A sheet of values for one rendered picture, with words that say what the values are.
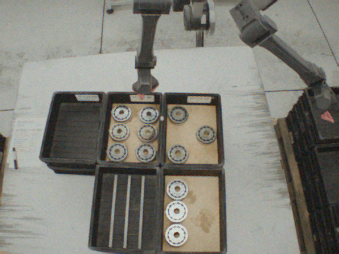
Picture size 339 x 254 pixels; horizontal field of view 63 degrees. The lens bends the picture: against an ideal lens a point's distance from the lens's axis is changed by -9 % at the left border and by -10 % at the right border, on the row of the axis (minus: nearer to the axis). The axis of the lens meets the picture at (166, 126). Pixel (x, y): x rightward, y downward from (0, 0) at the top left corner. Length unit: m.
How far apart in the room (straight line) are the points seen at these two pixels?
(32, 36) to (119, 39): 0.99
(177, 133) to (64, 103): 0.66
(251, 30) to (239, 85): 0.98
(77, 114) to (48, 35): 1.82
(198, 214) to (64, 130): 0.83
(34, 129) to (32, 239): 0.64
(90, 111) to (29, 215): 0.66
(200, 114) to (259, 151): 0.41
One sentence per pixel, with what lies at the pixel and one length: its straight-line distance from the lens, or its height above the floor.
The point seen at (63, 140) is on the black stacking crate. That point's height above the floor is 0.83.
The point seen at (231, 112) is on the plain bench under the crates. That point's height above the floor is 0.70.
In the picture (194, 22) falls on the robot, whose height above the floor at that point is 1.16.
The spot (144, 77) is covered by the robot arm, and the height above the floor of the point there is 1.28.
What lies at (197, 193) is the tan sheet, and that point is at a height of 0.83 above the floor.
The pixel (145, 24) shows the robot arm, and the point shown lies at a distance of 0.95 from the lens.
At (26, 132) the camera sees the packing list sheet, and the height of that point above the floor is 0.70.
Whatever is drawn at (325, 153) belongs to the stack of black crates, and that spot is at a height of 0.38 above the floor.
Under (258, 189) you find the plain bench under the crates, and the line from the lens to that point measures 1.67.
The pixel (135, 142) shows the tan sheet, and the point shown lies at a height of 0.83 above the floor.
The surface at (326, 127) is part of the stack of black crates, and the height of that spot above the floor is 0.49.
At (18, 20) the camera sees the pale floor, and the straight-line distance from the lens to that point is 3.75.
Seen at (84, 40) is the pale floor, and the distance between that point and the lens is 3.19.
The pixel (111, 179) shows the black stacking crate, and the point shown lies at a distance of 1.51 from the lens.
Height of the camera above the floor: 2.25
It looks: 64 degrees down
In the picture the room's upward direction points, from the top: 1 degrees counter-clockwise
